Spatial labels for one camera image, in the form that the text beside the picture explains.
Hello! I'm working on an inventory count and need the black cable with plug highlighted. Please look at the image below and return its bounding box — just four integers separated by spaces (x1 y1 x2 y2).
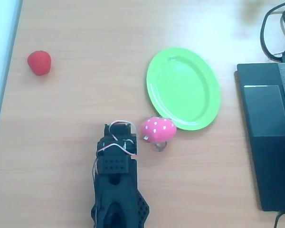
259 0 285 63

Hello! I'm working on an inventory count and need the red strawberry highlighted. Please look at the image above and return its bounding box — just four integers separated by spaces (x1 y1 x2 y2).
27 50 52 76

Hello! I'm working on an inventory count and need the black laptop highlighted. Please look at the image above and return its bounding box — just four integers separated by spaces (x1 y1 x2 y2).
234 62 285 212

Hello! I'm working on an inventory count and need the clear suction cup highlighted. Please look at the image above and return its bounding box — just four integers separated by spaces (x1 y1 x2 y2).
151 141 168 152

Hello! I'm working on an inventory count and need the green oval plate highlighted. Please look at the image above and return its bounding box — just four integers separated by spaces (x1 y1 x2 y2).
146 47 221 131

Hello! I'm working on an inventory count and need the pink spotted strawberry toy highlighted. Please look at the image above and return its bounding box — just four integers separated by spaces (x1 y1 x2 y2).
140 116 177 143

